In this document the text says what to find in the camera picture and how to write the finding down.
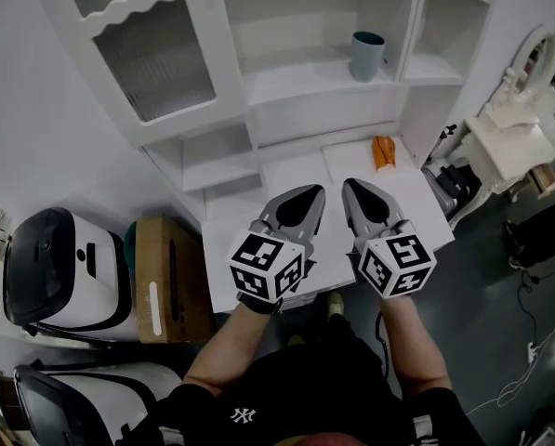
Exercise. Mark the small wooden stool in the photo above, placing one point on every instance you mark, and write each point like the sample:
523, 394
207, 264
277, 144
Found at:
547, 179

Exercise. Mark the person's right forearm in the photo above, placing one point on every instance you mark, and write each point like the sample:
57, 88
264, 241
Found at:
414, 337

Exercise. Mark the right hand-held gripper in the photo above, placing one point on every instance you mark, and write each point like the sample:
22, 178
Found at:
398, 267

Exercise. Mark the orange plastic toy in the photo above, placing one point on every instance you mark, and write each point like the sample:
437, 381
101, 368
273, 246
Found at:
384, 153

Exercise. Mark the person's left shoe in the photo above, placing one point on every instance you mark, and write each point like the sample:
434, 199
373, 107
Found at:
295, 340

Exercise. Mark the white power strip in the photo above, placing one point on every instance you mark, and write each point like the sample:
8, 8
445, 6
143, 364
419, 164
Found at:
532, 353

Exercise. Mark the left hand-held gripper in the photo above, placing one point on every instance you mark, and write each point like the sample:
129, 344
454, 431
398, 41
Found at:
263, 260

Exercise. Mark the white black rounded appliance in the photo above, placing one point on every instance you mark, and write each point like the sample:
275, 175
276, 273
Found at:
107, 272
123, 381

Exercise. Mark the brown cardboard box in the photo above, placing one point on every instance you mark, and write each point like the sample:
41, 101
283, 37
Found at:
170, 258

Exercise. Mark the person's right shoe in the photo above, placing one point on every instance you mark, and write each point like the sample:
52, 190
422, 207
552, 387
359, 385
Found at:
335, 302

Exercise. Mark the oval mirror cream frame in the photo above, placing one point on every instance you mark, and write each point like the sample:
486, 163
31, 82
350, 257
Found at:
521, 88

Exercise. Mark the dark teal container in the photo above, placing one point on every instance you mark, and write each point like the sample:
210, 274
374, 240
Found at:
130, 246

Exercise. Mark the white ribbed glass cabinet door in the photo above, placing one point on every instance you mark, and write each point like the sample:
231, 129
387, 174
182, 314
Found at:
221, 105

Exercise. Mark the black bag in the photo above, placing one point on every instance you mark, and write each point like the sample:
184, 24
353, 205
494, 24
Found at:
544, 237

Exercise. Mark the person's shoe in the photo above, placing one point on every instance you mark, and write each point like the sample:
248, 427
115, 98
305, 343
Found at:
295, 340
335, 302

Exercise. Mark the white wall shelf unit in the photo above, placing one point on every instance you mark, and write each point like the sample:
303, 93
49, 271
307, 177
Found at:
305, 82

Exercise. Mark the person's left forearm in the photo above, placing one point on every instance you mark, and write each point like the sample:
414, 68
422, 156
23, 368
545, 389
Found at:
235, 346

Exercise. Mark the cream vanity table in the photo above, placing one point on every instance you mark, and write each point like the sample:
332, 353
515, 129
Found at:
509, 142

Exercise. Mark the person's black t-shirt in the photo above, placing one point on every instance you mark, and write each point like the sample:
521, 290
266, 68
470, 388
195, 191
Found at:
314, 388

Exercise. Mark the black wristband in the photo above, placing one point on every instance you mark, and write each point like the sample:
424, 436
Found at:
258, 304

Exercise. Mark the silver suitcase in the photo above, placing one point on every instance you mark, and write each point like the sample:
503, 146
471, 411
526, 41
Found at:
440, 198

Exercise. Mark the blue-grey ceramic mug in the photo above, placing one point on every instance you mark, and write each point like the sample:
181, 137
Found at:
365, 63

